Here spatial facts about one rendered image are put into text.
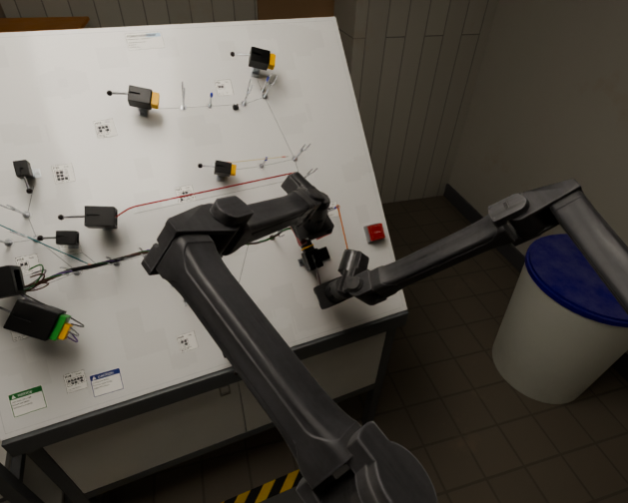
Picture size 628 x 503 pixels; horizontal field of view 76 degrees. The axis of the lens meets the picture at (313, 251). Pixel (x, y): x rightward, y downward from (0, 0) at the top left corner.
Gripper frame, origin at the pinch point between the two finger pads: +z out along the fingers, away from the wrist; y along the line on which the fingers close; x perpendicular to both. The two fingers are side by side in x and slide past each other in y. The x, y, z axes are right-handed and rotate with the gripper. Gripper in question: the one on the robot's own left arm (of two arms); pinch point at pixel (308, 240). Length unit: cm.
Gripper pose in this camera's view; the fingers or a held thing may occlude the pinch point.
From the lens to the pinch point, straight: 113.8
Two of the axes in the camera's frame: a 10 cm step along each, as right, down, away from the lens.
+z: -1.4, 4.6, 8.8
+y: -8.8, 3.4, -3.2
